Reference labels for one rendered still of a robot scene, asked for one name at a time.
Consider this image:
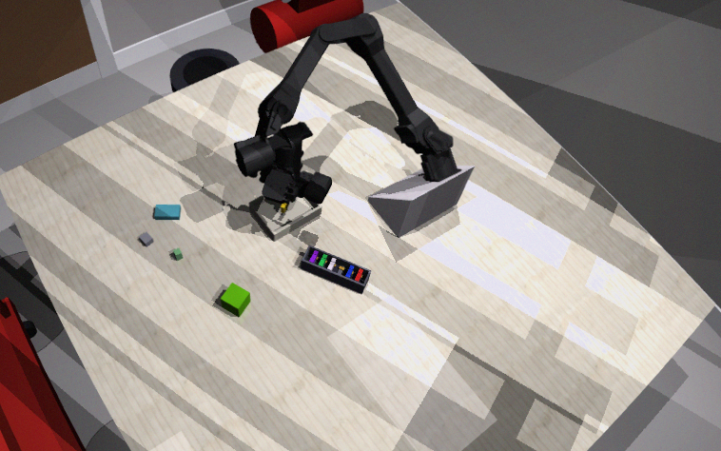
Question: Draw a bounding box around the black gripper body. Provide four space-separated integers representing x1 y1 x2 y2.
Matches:
260 158 332 205

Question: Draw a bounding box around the teal rectangular block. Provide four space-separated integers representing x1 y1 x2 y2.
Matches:
154 205 182 220

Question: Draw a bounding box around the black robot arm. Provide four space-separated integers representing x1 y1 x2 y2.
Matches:
234 13 462 204

